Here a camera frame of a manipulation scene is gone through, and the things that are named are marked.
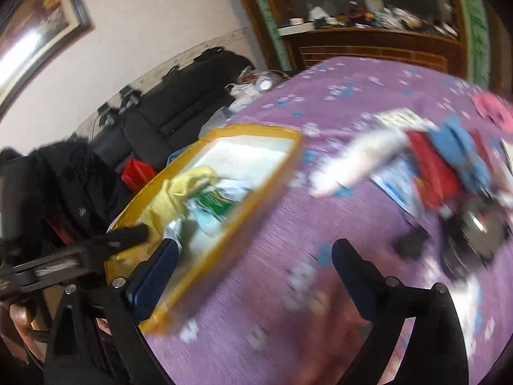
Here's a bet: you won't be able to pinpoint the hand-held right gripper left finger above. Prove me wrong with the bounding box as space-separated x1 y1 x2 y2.
42 238 181 385

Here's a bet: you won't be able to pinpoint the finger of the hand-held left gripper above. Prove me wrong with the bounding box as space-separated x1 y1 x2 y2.
82 225 151 267

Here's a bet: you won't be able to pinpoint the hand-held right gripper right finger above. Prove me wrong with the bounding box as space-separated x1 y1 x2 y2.
332 238 469 385

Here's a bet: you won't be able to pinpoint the white fluffy cloth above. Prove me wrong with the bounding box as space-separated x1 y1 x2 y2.
310 130 409 198

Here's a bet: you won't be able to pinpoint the red cloth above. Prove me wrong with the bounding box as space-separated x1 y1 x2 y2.
406 128 495 214

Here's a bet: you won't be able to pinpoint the yellow cardboard box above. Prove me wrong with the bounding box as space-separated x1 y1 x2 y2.
105 125 303 334

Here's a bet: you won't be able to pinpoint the blue cloth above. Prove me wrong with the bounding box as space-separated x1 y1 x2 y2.
429 116 494 193

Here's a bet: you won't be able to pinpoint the person's left hand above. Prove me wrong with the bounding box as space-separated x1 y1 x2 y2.
0 303 53 365

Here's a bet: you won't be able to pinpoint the red bag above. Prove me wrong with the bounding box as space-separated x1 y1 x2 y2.
120 158 158 194

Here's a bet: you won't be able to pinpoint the black power adapter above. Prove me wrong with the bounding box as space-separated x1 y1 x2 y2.
393 227 430 258

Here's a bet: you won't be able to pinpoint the yellow rubber glove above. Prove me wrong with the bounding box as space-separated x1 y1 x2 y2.
146 166 219 234

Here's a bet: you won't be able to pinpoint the purple floral blanket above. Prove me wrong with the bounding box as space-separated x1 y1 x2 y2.
140 56 513 385

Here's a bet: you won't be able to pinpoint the blue white printed packet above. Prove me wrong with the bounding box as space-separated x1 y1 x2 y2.
371 156 426 214

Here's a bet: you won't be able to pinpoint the round metal motor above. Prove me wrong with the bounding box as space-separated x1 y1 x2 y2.
441 192 510 282

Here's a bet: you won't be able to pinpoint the black sofa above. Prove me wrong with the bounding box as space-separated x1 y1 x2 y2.
92 47 257 171

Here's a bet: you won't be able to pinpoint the clear plastic bag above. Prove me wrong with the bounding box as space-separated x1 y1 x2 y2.
200 106 233 137

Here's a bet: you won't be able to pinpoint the white tissue pack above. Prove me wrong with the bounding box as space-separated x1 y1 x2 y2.
374 108 426 132

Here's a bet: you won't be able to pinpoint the framed painting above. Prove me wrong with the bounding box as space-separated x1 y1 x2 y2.
0 0 96 122

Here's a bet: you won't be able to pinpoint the white plastic bags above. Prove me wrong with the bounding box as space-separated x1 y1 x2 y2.
228 68 283 114

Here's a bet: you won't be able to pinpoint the pink cloth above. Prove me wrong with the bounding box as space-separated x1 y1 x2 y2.
471 91 513 130

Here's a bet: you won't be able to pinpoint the wooden cabinet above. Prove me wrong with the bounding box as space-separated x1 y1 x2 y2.
228 0 490 86

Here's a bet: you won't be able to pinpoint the flat white box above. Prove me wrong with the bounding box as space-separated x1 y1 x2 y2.
278 22 316 37

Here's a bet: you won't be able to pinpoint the clutter on cabinet shelf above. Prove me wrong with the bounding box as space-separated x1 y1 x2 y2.
281 0 460 41

